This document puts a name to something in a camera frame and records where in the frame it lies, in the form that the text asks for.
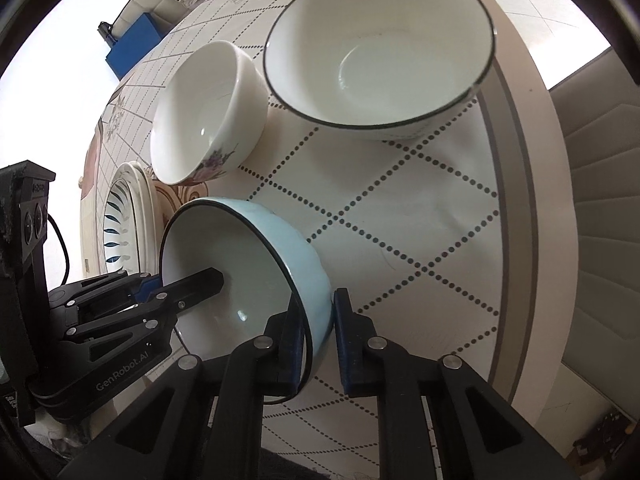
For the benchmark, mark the beige dining table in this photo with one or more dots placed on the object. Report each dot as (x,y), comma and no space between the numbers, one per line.
(540,210)

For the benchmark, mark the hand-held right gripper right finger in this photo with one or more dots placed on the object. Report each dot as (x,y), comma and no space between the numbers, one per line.
(345,340)

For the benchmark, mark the blue folded mat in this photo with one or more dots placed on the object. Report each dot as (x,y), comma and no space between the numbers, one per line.
(132,45)

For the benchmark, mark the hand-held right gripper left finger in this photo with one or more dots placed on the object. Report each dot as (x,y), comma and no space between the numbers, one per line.
(240,400)

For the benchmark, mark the white plate with grey flower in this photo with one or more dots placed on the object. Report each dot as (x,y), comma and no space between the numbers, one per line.
(138,180)

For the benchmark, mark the white bowl with floral print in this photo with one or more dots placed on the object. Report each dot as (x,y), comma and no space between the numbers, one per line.
(200,110)

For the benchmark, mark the floral diamond-pattern tablecloth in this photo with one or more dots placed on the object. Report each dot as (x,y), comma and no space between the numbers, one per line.
(400,220)

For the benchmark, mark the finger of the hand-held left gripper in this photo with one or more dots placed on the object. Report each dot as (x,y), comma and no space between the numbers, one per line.
(100,287)
(195,287)

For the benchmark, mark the cream padded chair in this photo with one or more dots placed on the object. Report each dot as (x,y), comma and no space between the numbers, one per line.
(150,5)

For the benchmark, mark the plate with dark striped rim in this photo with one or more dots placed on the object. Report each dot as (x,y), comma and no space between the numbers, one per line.
(117,220)

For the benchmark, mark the black-rimmed bowl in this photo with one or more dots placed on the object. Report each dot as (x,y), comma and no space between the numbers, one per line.
(295,265)
(380,50)

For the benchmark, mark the grey upholstered chair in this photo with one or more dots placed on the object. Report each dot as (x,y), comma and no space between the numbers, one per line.
(605,235)

